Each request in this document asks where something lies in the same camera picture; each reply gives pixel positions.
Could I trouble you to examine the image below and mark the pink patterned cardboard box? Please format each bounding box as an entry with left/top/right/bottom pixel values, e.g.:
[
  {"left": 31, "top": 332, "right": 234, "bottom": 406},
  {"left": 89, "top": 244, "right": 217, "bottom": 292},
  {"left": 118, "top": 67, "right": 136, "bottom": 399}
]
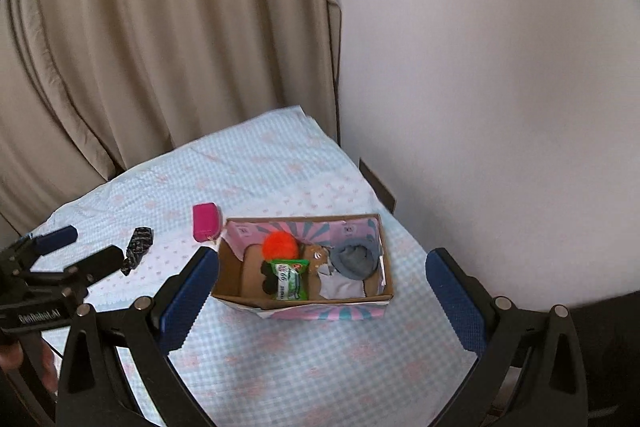
[{"left": 210, "top": 213, "right": 397, "bottom": 323}]

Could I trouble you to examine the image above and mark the green snack packet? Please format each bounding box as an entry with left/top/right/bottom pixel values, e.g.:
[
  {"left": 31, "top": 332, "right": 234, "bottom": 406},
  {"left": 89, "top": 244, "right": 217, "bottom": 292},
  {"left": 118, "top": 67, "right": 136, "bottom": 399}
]
[{"left": 269, "top": 258, "right": 311, "bottom": 302}]

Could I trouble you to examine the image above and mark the orange pompom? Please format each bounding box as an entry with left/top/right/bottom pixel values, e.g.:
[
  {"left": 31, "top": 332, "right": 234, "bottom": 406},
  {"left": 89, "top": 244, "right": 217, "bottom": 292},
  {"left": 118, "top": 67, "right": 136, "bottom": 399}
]
[{"left": 262, "top": 231, "right": 301, "bottom": 261}]

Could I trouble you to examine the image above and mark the grey sock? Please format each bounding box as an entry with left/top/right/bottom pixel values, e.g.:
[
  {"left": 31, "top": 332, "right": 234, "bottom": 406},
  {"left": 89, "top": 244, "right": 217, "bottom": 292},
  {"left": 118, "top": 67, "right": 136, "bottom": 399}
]
[{"left": 327, "top": 242, "right": 384, "bottom": 281}]

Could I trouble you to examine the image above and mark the pink pouch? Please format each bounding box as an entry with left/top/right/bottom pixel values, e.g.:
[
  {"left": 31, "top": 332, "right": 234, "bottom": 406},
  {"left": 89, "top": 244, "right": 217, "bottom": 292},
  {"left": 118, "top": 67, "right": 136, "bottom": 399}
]
[{"left": 192, "top": 202, "right": 220, "bottom": 244}]

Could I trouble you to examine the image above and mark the brown plush toy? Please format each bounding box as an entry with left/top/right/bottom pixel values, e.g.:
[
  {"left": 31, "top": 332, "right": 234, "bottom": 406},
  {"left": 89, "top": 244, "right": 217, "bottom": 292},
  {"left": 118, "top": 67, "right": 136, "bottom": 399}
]
[{"left": 300, "top": 244, "right": 331, "bottom": 279}]

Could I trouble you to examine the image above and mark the beige curtain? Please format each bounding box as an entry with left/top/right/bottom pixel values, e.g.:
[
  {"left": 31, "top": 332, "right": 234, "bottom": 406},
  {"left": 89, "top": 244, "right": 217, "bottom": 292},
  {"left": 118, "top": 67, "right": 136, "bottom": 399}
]
[{"left": 0, "top": 0, "right": 344, "bottom": 235}]

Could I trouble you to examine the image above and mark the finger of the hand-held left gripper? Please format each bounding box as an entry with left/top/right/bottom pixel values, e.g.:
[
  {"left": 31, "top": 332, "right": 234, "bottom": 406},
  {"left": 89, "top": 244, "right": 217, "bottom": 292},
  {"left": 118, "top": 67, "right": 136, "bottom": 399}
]
[
  {"left": 9, "top": 225, "right": 79, "bottom": 269},
  {"left": 22, "top": 245, "right": 125, "bottom": 289}
]

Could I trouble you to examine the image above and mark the light grey cloth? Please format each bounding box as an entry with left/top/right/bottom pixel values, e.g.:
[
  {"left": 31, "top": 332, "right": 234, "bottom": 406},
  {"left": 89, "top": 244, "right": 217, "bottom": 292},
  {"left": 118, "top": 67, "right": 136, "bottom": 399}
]
[{"left": 317, "top": 271, "right": 366, "bottom": 300}]

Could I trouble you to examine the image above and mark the dark patterned sock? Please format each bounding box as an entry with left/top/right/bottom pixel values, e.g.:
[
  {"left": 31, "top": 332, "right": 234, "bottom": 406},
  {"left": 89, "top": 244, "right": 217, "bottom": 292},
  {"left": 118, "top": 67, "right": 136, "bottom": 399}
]
[{"left": 121, "top": 226, "right": 155, "bottom": 277}]

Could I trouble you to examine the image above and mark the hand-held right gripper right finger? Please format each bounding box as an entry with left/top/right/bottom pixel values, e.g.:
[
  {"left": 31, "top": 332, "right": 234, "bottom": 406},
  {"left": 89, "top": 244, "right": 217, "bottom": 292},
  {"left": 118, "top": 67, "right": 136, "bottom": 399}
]
[{"left": 425, "top": 247, "right": 589, "bottom": 427}]

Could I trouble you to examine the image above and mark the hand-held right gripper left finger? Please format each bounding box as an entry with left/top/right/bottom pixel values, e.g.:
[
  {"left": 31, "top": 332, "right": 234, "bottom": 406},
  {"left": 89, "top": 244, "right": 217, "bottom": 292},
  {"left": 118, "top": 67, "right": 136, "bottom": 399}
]
[{"left": 55, "top": 246, "right": 221, "bottom": 427}]

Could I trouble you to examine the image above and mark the checkered blue pink blanket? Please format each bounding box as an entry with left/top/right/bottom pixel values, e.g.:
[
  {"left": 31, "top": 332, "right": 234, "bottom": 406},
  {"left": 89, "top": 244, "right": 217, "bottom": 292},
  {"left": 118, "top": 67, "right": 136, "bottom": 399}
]
[{"left": 20, "top": 106, "right": 482, "bottom": 427}]

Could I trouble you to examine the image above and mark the person's left hand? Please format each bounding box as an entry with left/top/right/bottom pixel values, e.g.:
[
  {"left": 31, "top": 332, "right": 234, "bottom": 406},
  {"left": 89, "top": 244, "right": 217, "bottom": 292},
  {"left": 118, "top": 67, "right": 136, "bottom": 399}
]
[{"left": 0, "top": 341, "right": 59, "bottom": 392}]

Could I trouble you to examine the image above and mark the black sock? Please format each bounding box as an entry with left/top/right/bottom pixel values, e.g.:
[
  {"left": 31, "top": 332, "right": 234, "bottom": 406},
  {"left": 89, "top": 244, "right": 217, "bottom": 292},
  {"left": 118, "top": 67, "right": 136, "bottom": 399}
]
[{"left": 259, "top": 259, "right": 279, "bottom": 296}]

